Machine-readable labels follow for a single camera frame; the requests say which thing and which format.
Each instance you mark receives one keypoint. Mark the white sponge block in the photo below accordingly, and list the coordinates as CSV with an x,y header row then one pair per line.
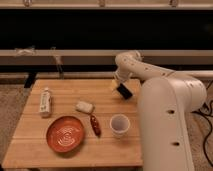
x,y
84,107

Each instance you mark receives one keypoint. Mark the white paper cup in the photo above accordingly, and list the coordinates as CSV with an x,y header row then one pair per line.
x,y
119,125

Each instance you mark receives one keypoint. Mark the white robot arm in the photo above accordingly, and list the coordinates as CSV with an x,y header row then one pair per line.
x,y
165,97

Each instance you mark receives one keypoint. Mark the grey metal rail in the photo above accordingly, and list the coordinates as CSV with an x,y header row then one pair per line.
x,y
103,57

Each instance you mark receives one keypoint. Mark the white tube bottle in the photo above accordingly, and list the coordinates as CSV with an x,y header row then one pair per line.
x,y
45,103

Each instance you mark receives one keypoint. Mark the yellow and white gripper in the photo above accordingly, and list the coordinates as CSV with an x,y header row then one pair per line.
x,y
125,93

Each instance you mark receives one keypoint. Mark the red sausage toy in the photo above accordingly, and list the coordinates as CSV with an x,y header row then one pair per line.
x,y
95,125

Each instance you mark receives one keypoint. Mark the orange ceramic bowl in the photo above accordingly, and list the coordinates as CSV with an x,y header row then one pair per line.
x,y
65,134

